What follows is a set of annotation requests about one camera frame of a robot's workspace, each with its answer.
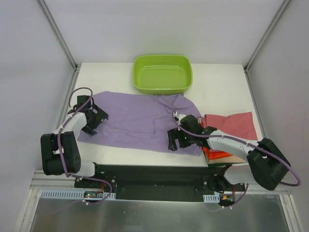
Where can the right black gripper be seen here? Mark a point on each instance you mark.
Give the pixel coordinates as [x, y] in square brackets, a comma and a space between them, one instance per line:
[177, 139]

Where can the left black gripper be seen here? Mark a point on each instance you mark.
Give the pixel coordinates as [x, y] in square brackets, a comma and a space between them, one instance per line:
[97, 118]

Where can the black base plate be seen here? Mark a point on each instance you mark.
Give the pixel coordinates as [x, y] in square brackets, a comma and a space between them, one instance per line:
[176, 184]

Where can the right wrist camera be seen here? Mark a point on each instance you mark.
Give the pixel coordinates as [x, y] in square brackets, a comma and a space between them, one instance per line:
[177, 116]

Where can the orange folded t shirt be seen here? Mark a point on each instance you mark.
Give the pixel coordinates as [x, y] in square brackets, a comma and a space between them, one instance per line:
[214, 155]

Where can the beige folded t shirt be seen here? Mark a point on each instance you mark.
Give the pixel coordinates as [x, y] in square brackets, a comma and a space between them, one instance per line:
[231, 159]

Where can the green plastic basin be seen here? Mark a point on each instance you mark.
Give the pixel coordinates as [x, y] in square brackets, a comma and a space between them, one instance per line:
[162, 74]

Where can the left aluminium frame post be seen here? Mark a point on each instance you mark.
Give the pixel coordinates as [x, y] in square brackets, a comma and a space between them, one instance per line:
[57, 33]

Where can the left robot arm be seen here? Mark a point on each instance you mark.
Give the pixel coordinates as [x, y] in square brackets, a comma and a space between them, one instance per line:
[59, 149]

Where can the controller board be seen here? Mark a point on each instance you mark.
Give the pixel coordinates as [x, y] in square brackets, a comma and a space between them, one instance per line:
[215, 203]
[76, 196]

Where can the purple t shirt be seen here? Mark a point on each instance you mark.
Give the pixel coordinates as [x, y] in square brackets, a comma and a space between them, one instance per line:
[138, 121]

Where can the dark green folded t shirt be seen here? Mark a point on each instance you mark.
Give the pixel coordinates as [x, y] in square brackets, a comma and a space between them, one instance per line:
[215, 165]

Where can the aluminium frame post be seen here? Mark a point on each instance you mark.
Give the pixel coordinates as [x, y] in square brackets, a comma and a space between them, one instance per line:
[57, 33]
[272, 25]

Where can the right controller board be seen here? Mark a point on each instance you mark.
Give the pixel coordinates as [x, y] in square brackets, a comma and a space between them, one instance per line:
[215, 203]

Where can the left controller board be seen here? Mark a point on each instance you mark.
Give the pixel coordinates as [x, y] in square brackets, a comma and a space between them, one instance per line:
[76, 196]

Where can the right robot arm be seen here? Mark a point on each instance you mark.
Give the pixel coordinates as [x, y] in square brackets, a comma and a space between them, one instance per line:
[266, 165]

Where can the right aluminium frame post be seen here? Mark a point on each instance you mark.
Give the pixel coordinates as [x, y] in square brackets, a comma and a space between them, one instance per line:
[272, 25]

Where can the pink folded t shirt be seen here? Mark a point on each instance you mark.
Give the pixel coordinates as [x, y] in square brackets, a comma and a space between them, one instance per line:
[240, 125]

